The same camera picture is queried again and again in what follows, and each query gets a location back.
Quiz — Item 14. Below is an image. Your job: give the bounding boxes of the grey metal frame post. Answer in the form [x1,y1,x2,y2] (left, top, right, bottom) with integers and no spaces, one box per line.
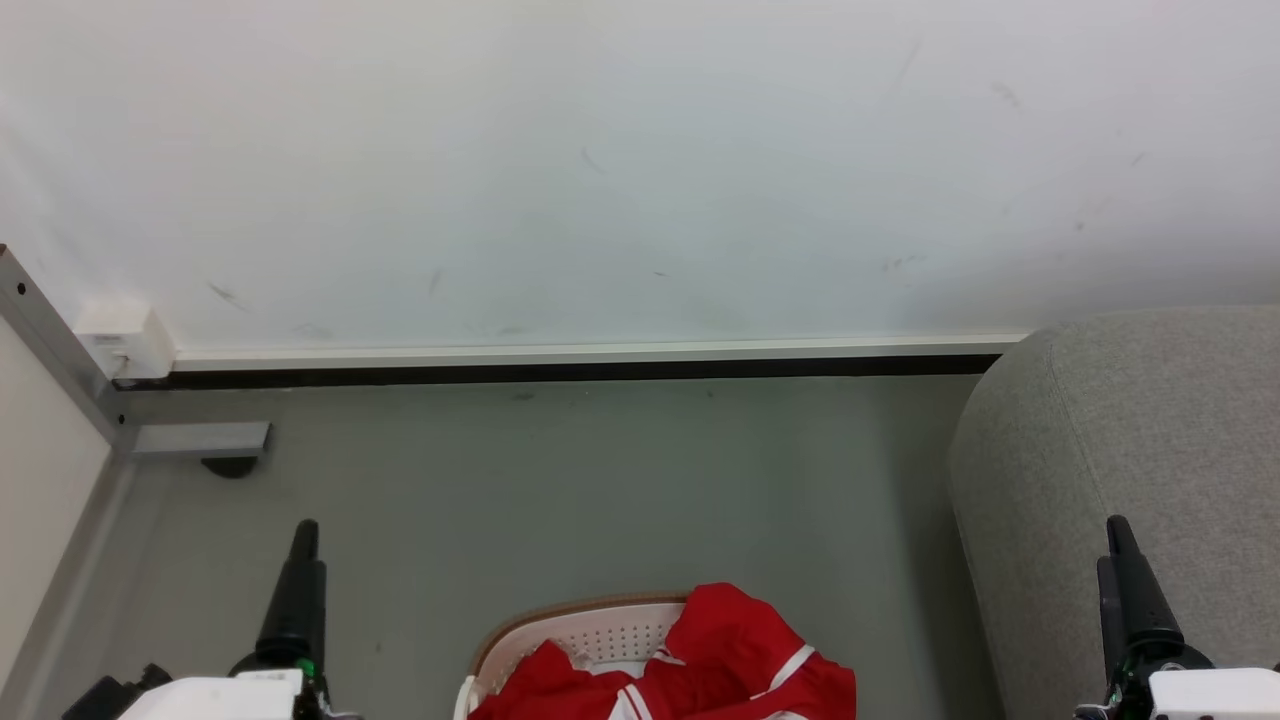
[0,245,136,451]

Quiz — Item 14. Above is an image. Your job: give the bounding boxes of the grey fabric sofa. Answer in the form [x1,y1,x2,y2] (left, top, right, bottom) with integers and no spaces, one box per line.
[947,305,1280,720]

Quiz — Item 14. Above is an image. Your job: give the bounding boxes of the red and white garment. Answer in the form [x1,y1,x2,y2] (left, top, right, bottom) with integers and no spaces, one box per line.
[468,583,858,720]

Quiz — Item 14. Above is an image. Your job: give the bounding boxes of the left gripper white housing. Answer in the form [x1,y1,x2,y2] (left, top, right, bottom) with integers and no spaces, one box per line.
[120,520,336,720]

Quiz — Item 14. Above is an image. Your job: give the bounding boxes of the grey metal foot bar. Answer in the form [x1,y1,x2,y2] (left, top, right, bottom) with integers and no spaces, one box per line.
[130,421,272,459]

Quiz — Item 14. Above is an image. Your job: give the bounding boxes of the white perforated laundry basket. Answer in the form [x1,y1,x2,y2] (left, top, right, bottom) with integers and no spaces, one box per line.
[453,593,691,720]

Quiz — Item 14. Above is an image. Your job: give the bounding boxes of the grey partition bottom rail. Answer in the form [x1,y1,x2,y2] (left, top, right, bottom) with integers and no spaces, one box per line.
[0,450,136,720]

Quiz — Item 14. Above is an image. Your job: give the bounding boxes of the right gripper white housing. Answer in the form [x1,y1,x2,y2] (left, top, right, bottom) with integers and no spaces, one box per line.
[1075,515,1280,720]

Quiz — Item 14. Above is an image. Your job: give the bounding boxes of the white wall outlet box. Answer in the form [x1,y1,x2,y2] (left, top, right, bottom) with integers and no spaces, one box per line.
[73,300,178,381]

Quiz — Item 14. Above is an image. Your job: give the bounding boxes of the white and black baseboard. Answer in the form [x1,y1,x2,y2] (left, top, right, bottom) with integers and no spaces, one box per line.
[115,335,1031,391]

